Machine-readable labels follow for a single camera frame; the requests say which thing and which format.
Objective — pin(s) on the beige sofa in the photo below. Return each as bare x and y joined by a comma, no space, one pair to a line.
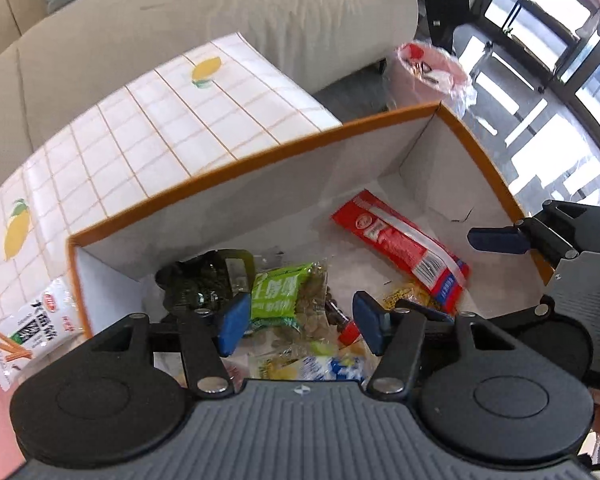
54,66

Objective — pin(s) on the red dates snack packet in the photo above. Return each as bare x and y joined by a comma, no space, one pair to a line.
348,331

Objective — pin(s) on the black seaweed snack packet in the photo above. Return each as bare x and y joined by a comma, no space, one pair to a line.
207,281

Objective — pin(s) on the white carrot stick snack packet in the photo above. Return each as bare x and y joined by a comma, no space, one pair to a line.
38,328

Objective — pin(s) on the red white snack packet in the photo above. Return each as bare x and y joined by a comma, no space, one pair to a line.
443,275

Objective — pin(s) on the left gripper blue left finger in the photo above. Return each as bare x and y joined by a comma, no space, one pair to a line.
206,337

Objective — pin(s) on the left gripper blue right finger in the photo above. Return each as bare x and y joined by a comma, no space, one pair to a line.
396,337

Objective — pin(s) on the pink white patterned tablecloth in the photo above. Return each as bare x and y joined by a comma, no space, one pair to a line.
202,110

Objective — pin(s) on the orange cardboard box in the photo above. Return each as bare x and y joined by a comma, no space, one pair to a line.
422,161

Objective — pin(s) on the blue white biscuit packet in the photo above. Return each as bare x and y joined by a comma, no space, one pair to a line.
315,362

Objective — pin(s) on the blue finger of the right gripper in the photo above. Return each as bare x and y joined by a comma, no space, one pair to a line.
431,315
507,240

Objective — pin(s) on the pink lined waste bin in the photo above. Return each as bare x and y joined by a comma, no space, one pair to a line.
420,73

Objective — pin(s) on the yellow crispy snack bag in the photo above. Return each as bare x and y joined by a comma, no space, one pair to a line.
409,291

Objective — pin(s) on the green nut snack packet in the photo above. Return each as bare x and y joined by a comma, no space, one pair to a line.
292,298

